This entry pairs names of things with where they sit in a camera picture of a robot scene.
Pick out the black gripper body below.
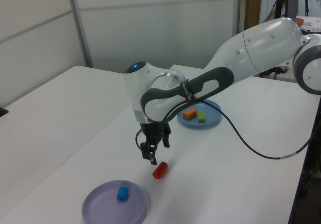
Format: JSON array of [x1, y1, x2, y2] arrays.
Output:
[[139, 122, 172, 143]]

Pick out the red block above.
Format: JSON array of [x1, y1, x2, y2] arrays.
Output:
[[152, 161, 169, 180]]

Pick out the orange block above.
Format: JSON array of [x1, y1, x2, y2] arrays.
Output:
[[183, 108, 198, 121]]

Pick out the green block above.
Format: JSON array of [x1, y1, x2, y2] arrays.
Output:
[[197, 110, 207, 125]]

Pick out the blue block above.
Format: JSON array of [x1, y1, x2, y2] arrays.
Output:
[[116, 185, 130, 202]]

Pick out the blue plate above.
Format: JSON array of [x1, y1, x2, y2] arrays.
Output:
[[176, 99, 223, 129]]

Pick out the purple plate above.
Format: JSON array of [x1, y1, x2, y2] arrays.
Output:
[[81, 179, 146, 224]]

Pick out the brown wooden board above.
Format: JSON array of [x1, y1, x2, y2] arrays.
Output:
[[244, 0, 262, 30]]

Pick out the black monitor stand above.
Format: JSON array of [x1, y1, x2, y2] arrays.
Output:
[[274, 0, 284, 21]]

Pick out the dark monitor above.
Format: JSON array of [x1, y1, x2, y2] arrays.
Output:
[[285, 0, 299, 19]]

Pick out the black velcro strap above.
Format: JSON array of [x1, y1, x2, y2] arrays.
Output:
[[180, 79, 196, 102]]

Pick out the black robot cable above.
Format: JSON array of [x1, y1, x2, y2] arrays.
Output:
[[135, 99, 317, 160]]

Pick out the grey partition post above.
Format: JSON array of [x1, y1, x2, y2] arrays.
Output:
[[232, 0, 241, 38]]

